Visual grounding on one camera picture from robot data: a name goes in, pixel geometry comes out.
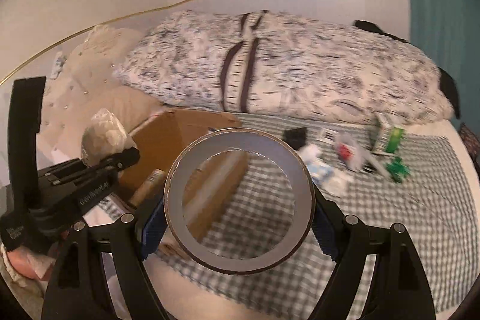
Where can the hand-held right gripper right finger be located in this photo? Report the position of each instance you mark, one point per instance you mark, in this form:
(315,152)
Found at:
(325,234)

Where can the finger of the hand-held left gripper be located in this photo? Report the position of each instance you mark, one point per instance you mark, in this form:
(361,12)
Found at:
(118,159)

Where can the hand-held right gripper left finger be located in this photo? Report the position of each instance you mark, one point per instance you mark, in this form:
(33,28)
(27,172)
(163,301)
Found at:
(152,232)

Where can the clear plastic bag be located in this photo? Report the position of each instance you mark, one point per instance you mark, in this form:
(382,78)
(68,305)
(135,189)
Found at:
(105,136)

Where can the grey tape roll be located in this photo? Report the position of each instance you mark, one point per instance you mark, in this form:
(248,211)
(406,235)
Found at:
(174,200)

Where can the brown cardboard box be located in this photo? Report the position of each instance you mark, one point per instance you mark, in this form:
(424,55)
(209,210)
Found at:
(165,143)

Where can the green medicine box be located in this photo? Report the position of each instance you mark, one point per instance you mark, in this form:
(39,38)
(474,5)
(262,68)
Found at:
(389,136)

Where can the cardboard tube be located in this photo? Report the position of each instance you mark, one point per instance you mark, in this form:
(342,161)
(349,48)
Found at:
(147,187)

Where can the blue and white packet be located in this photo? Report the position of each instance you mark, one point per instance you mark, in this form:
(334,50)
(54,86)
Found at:
(318,167)

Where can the green checkered bed sheet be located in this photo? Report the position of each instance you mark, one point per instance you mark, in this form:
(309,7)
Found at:
(393,222)

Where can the beige studded pillow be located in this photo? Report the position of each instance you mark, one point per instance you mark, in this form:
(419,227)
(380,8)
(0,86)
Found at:
(78,84)

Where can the red and white packet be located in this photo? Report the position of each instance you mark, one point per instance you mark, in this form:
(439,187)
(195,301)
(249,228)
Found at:
(348,151)

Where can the green toy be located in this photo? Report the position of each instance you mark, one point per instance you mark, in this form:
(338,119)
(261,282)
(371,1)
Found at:
(397,168)

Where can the white printed sachet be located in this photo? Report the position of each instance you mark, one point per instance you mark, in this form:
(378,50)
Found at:
(326,135)

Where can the small black object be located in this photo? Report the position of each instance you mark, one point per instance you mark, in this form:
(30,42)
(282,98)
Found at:
(294,137)

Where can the floral white pillow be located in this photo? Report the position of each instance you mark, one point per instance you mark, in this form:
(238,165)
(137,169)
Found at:
(318,72)

